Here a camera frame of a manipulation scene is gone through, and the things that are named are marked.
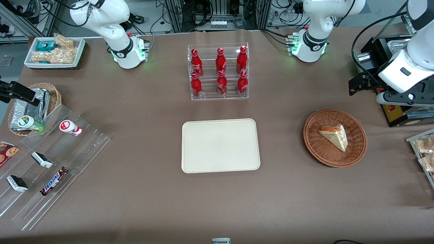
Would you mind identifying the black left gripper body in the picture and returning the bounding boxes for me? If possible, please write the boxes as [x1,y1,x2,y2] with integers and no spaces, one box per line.
[366,79,387,95]

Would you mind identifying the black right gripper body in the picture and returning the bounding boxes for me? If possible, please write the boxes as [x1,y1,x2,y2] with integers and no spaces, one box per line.
[0,81,16,103]

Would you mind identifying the triangle sandwich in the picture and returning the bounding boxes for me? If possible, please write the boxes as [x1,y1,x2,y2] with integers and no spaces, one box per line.
[318,124,349,153]

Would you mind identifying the light wicker basket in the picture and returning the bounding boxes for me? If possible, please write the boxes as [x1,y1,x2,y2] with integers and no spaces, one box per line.
[7,83,62,137]

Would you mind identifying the grey tray with snacks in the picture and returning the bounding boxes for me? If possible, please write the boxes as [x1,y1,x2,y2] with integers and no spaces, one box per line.
[406,129,434,189]

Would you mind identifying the white rectangular snack tray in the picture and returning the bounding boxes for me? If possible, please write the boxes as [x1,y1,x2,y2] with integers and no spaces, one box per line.
[24,37,86,69]

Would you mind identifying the brown wicker basket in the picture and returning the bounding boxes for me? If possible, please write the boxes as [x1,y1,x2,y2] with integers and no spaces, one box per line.
[303,108,368,168]

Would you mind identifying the beige plastic tray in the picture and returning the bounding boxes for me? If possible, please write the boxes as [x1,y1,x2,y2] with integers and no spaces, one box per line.
[181,118,261,174]

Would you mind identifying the silver foil packet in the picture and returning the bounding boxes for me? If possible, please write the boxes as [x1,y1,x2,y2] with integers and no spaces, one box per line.
[10,88,51,131]

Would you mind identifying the green capped yogurt bottle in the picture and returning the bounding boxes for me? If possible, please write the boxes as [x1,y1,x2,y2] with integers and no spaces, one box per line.
[17,115,45,133]

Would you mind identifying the black food warmer appliance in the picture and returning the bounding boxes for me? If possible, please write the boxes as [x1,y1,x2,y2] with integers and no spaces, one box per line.
[353,14,434,128]

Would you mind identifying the large rice cracker pack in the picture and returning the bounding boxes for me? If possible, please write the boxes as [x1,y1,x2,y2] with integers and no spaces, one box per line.
[32,47,78,64]

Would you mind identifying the steel warmer pan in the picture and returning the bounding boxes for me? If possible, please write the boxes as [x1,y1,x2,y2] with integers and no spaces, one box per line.
[387,38,413,57]

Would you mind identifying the teal snack packet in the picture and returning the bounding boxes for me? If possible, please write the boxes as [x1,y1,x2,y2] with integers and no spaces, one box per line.
[36,41,57,52]

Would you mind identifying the red capped yogurt bottle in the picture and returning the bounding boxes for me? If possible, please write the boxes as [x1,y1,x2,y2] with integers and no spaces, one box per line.
[59,120,83,137]

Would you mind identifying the chocolate chip cookie packet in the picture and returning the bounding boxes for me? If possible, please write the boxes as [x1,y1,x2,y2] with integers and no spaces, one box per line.
[0,141,20,168]

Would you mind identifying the small rice cracker pack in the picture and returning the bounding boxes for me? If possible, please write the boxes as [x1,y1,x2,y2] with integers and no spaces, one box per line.
[54,33,74,48]

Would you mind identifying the black white snack bar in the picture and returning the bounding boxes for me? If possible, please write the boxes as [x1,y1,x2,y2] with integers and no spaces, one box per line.
[6,175,29,193]
[31,151,54,169]

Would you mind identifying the clear wrapped cracker pack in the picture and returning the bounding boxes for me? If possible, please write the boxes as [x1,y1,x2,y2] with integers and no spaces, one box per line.
[414,136,434,155]
[419,154,434,172]

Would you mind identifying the clear acrylic stepped shelf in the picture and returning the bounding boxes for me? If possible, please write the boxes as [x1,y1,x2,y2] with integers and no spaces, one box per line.
[0,103,112,231]

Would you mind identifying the snickers chocolate bar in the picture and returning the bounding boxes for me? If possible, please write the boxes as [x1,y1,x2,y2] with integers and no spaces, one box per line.
[40,166,69,196]

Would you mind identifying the red cola bottle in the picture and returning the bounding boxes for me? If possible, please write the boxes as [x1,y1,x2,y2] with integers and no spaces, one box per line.
[191,49,204,78]
[191,73,203,98]
[216,48,227,73]
[236,45,248,74]
[237,70,249,95]
[217,70,228,96]

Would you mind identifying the clear acrylic bottle rack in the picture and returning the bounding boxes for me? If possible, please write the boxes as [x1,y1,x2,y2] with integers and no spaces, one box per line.
[188,42,250,100]

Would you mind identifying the aluminium equipment frame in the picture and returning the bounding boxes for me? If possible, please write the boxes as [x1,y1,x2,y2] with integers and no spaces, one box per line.
[164,0,272,33]

